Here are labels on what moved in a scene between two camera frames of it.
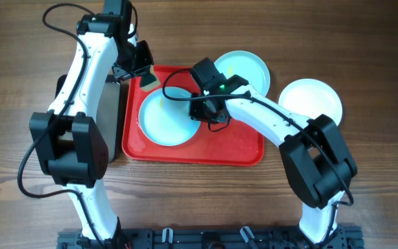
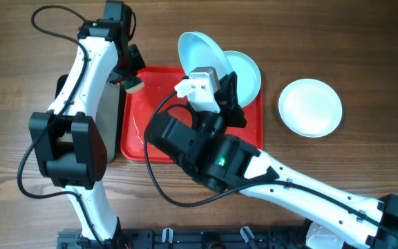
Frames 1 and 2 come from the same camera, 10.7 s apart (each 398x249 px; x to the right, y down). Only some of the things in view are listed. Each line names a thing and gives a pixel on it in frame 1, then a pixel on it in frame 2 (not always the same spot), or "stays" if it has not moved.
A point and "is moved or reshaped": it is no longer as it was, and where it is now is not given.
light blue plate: x=165 y=122 is moved or reshaped
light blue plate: x=246 y=64 is moved or reshaped
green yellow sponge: x=153 y=86 → x=133 y=85
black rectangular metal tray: x=108 y=112 stays
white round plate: x=310 y=98 stays
